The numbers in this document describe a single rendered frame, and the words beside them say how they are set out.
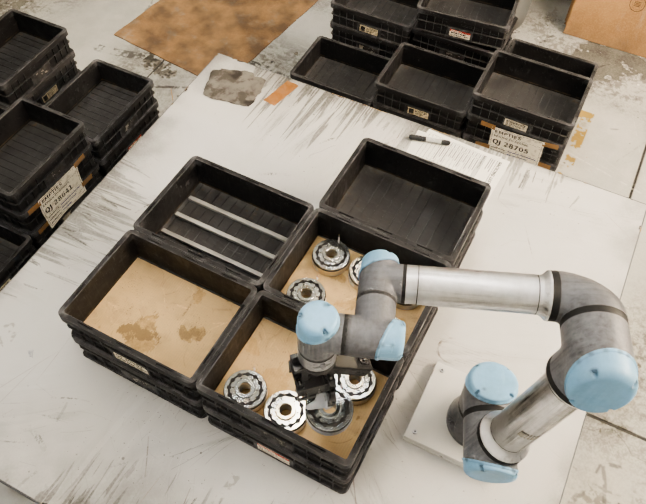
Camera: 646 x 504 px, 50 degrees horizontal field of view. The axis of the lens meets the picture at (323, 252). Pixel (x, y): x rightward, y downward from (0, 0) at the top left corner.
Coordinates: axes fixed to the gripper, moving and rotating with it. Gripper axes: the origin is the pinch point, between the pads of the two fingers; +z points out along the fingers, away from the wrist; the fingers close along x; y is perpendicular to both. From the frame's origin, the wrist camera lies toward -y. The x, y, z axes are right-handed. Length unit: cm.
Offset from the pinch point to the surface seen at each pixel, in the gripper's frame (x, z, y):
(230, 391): -12.4, 13.0, 19.8
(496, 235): -47, 30, -69
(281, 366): -16.8, 16.2, 6.4
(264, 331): -27.5, 16.2, 8.1
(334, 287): -35.3, 16.3, -13.0
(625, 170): -109, 100, -180
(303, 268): -43.5, 16.3, -6.7
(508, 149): -105, 61, -108
